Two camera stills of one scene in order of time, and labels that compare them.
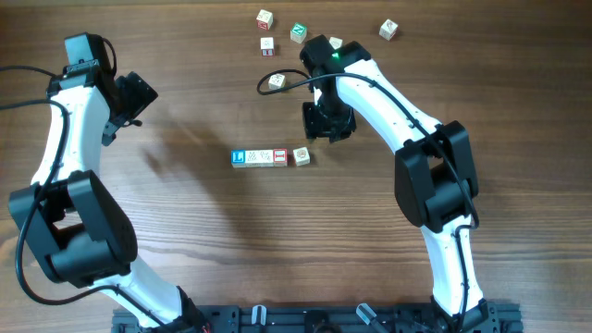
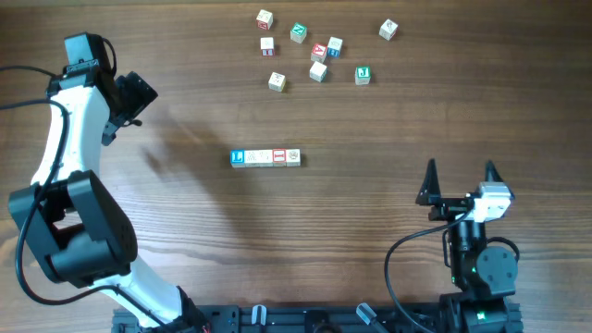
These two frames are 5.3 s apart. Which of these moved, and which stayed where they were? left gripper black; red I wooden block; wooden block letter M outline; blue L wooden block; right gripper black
Moved: right gripper black
Stayed: wooden block letter M outline; blue L wooden block; left gripper black; red I wooden block
